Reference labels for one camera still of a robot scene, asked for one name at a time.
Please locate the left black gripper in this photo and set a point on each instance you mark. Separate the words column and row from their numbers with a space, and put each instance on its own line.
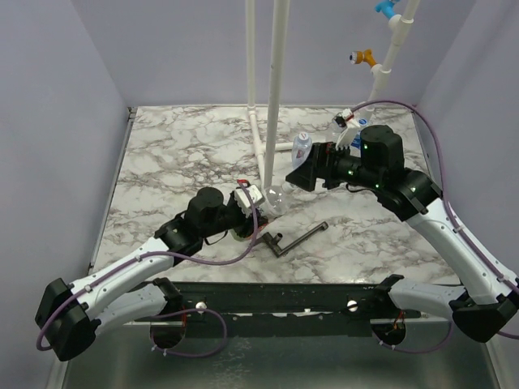
column 246, row 227

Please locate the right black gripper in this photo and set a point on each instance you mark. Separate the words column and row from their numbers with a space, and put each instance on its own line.
column 323, row 160

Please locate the purple label plastic bottle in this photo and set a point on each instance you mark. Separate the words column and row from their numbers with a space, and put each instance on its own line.
column 300, row 151

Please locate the clear plastic bottle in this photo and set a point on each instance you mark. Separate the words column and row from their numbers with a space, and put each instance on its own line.
column 334, row 132

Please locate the blue label plastic bottle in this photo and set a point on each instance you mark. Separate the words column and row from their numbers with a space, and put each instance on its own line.
column 358, row 147

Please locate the green orange label bottle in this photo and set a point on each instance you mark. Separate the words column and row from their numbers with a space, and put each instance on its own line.
column 276, row 203

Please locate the green white bottle cap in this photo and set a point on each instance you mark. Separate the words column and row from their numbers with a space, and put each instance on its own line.
column 288, row 188

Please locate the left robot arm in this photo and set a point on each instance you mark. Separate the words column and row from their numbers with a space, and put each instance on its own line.
column 72, row 315

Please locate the white PVC pipe stand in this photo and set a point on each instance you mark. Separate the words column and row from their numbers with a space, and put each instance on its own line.
column 265, row 151

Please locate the orange nozzle fitting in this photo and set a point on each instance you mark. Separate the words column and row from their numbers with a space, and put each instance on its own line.
column 366, row 56

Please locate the white PVC pipe tree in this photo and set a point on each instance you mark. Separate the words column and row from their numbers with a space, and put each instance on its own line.
column 399, row 27

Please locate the blue pipe fitting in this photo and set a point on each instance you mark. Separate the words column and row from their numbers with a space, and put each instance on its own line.
column 386, row 8

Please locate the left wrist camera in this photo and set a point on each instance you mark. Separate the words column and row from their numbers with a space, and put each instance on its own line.
column 244, row 198

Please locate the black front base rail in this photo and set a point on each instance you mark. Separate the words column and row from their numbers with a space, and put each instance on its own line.
column 278, row 310

